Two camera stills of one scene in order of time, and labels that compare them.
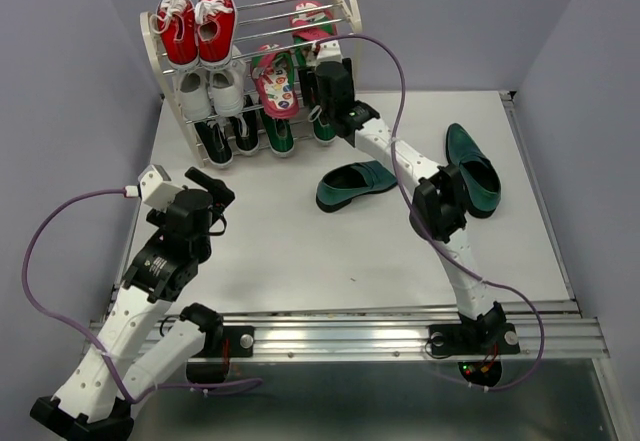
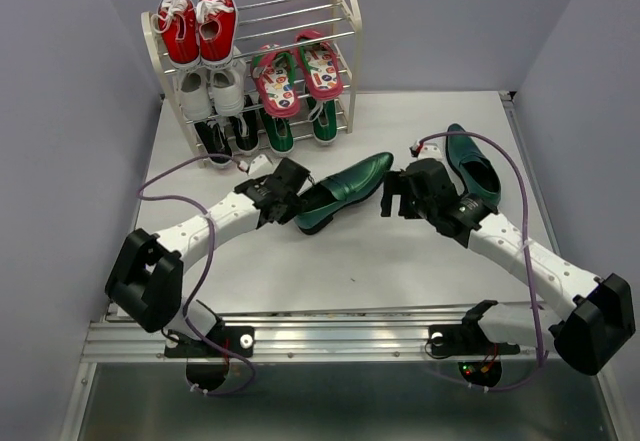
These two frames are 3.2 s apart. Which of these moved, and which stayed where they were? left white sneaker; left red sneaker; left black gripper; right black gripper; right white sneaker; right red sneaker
Moved: right black gripper; left black gripper
Stayed: right white sneaker; right red sneaker; left white sneaker; left red sneaker
